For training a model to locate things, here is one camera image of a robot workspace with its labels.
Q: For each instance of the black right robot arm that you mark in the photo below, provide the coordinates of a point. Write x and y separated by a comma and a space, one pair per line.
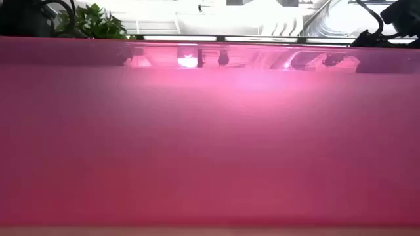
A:
405, 13

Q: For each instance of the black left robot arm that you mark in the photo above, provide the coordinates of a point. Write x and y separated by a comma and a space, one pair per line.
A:
19, 18

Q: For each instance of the red translucent plastic basket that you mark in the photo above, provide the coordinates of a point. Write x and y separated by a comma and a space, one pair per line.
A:
210, 147

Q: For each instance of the green leafy plant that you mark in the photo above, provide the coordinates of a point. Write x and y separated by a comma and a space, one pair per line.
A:
95, 23

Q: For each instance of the black aluminium table frame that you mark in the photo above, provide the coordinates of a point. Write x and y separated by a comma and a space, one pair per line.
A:
220, 38

